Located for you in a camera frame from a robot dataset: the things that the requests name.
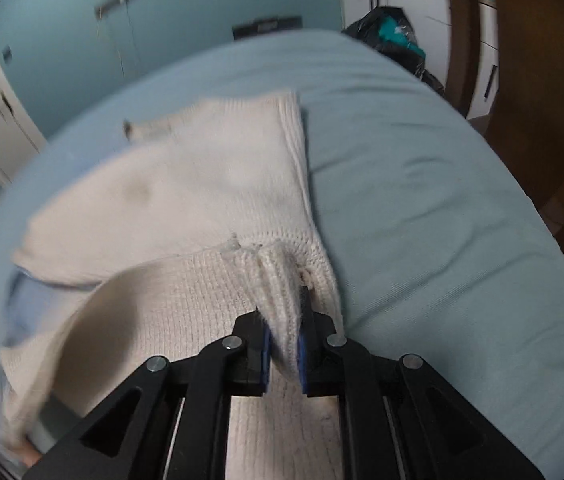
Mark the brown wooden chair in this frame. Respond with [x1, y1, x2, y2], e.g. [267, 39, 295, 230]
[439, 0, 564, 268]

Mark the black plastic bag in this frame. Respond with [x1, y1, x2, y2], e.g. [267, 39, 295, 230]
[342, 6, 445, 98]

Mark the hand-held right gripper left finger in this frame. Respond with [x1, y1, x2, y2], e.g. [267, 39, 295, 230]
[26, 310, 269, 480]

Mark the bed with blue sheet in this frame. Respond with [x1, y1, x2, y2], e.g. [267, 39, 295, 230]
[0, 29, 564, 480]

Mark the grey cable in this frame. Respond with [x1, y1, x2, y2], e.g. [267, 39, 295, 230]
[119, 2, 140, 78]

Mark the black box device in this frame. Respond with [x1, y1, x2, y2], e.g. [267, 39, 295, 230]
[232, 15, 303, 41]

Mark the grey wall socket panel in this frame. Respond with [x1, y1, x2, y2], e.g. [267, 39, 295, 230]
[94, 0, 143, 17]

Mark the white cabinet unit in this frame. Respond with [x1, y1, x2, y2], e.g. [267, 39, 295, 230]
[339, 0, 500, 121]

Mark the blue and white knit sweater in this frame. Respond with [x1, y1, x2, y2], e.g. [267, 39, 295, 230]
[0, 89, 347, 480]

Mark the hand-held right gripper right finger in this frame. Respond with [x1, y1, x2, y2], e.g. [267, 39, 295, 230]
[298, 285, 545, 480]

